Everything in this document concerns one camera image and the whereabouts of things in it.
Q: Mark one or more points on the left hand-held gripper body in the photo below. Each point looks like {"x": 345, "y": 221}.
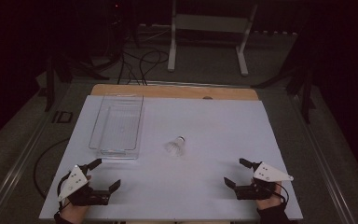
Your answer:
{"x": 74, "y": 182}

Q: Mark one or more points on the person's right hand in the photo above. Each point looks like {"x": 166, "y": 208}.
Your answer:
{"x": 272, "y": 202}

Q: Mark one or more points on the person's left hand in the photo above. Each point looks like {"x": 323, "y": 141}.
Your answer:
{"x": 74, "y": 213}

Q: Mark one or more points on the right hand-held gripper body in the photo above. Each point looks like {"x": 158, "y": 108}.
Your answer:
{"x": 270, "y": 174}

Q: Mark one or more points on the black rectangular floor frame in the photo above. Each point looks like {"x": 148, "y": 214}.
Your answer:
{"x": 62, "y": 117}

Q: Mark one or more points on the white metal stand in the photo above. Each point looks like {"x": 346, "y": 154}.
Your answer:
{"x": 211, "y": 23}

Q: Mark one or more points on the clear plastic container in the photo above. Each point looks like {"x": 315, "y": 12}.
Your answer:
{"x": 118, "y": 127}

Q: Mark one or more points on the black tripod stand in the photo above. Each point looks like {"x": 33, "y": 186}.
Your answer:
{"x": 59, "y": 67}
{"x": 301, "y": 81}

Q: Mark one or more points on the white shuttlecock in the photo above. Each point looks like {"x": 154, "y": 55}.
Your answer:
{"x": 176, "y": 146}

